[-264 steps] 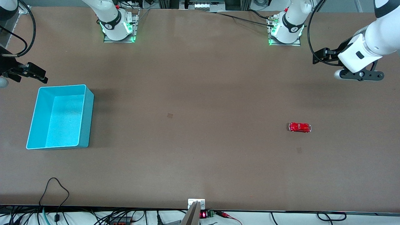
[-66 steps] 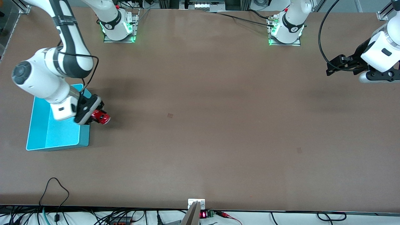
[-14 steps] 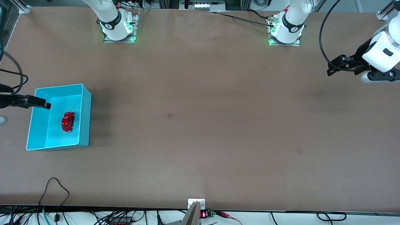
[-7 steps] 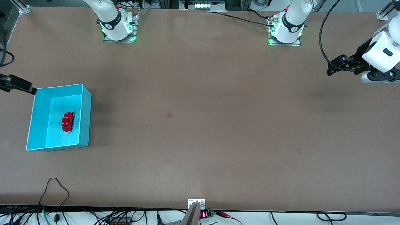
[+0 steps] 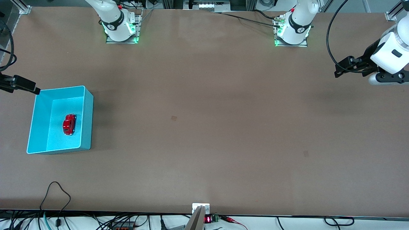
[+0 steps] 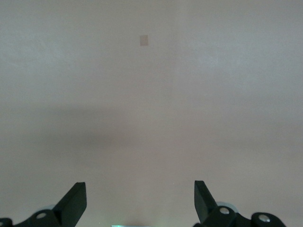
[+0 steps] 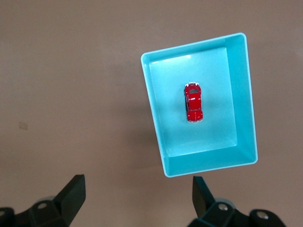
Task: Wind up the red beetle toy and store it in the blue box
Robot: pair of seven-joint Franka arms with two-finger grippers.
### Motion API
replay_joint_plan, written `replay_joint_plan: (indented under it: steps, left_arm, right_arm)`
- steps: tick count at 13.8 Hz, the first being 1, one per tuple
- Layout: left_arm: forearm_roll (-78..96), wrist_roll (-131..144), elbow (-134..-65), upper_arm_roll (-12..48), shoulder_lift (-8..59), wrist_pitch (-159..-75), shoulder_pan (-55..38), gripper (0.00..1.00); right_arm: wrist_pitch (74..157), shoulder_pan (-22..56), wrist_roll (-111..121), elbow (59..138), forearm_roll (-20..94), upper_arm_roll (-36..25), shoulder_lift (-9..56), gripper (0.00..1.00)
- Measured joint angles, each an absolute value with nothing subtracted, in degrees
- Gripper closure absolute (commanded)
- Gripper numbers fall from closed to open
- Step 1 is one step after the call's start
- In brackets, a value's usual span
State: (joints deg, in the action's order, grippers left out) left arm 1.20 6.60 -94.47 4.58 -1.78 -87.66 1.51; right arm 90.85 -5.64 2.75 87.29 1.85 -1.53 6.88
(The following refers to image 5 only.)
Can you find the grey metal camera bar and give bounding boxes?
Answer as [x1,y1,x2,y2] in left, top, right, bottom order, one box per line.
[184,206,205,230]

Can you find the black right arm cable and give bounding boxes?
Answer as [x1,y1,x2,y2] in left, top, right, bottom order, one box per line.
[0,19,17,73]

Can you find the lit device behind table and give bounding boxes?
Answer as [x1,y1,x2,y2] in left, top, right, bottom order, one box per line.
[183,0,231,11]

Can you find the red beetle toy car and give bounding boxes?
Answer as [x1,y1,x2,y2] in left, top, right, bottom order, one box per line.
[62,113,77,136]

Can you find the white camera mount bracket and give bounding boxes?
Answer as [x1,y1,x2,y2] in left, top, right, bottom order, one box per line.
[192,203,210,214]

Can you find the black base cable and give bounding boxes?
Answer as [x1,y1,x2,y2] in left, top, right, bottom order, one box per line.
[254,10,286,21]
[220,12,282,28]

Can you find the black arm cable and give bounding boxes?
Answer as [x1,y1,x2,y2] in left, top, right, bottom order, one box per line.
[326,0,366,74]
[0,19,17,73]

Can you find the red clip lead wire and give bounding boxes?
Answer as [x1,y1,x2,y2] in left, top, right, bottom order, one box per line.
[220,216,248,230]

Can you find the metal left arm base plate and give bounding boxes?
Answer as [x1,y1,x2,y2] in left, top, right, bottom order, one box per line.
[273,14,309,48]

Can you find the blue plastic box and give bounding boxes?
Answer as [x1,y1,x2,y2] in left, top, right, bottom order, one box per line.
[27,85,94,155]

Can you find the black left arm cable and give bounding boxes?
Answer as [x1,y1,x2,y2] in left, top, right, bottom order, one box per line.
[326,0,366,74]

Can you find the black power strip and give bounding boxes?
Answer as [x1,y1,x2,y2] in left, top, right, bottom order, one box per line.
[110,221,136,230]

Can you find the black coiled cable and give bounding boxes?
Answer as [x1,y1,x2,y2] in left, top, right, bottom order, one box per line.
[324,216,355,226]

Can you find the aluminium frame profile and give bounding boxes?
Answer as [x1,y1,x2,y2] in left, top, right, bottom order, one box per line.
[10,0,32,15]
[385,0,409,22]

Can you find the black looped adapter cable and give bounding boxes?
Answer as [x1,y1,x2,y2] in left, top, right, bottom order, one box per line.
[39,181,71,228]

